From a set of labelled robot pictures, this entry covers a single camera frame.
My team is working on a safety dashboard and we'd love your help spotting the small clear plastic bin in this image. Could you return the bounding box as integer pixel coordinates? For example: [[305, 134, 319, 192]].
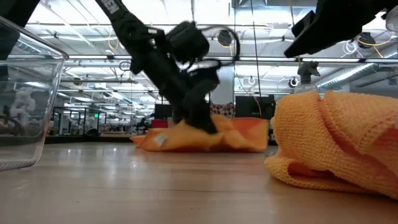
[[0, 15, 70, 172]]

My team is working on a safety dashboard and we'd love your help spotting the black aluminium table frame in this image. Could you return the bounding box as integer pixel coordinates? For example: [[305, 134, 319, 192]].
[[45, 134, 277, 146]]

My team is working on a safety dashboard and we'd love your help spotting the red box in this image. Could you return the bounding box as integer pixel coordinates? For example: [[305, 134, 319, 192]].
[[151, 119, 169, 131]]

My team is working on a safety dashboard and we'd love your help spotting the small black monitor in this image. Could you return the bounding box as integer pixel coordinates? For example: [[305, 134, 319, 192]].
[[154, 103, 175, 121]]

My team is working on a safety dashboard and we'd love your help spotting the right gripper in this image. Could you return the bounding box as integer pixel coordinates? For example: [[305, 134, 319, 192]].
[[284, 0, 398, 58]]

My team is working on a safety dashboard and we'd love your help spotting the large black monitor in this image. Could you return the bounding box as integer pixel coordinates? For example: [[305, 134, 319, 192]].
[[234, 95, 277, 131]]

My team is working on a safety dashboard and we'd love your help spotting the orange microfiber towel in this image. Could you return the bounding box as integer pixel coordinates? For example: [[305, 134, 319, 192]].
[[130, 114, 270, 153], [264, 90, 398, 200]]

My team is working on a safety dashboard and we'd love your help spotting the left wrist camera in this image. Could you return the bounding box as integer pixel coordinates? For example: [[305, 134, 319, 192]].
[[165, 20, 211, 65]]

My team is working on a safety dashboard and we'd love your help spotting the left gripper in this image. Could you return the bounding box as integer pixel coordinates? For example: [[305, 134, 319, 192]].
[[161, 67, 222, 134]]

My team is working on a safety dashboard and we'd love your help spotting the white spray bottle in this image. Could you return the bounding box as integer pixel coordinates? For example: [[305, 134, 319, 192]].
[[293, 60, 322, 95]]

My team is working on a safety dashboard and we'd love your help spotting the black hanging cable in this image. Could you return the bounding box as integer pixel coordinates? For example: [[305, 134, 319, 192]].
[[251, 0, 261, 94]]

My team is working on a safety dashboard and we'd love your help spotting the person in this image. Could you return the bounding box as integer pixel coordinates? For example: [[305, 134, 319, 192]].
[[210, 102, 236, 119]]

